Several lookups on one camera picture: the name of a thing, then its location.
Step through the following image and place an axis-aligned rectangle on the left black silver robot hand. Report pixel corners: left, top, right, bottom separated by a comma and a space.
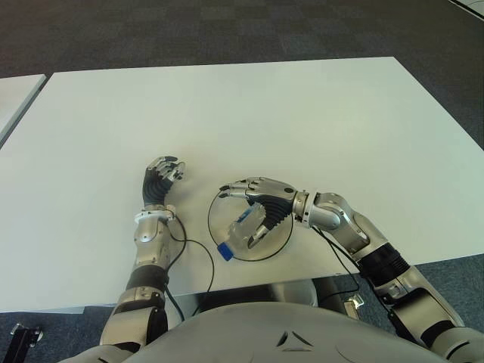
142, 155, 187, 207

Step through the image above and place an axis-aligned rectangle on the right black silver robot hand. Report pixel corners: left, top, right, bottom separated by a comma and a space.
218, 175, 299, 249

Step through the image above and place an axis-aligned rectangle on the clear bottle with blue cap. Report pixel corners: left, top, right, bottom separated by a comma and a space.
217, 202, 268, 262

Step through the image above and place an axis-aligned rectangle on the white plate with black rim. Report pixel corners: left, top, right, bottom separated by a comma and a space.
207, 179, 295, 262

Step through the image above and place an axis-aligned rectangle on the grey robot leg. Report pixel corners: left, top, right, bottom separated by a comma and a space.
270, 281, 318, 308

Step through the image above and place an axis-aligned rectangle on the grey robot torso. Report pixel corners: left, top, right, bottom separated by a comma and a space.
67, 300, 484, 363

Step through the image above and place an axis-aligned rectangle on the neighbouring white table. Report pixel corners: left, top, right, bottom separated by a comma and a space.
0, 73, 48, 147

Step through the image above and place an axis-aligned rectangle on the black wheeled stand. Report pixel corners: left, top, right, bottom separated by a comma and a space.
10, 321, 43, 356

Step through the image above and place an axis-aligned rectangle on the white furniture edge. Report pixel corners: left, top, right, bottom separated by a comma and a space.
449, 0, 484, 18

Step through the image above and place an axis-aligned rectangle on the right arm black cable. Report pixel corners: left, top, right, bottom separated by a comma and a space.
309, 225, 398, 334

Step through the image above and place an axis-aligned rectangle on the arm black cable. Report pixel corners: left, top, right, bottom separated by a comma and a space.
164, 219, 216, 322
309, 225, 398, 334

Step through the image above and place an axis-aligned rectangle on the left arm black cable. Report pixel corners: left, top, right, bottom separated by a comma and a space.
164, 219, 216, 322

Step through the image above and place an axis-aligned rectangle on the small metal bracket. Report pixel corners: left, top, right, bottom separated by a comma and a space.
342, 296, 365, 318

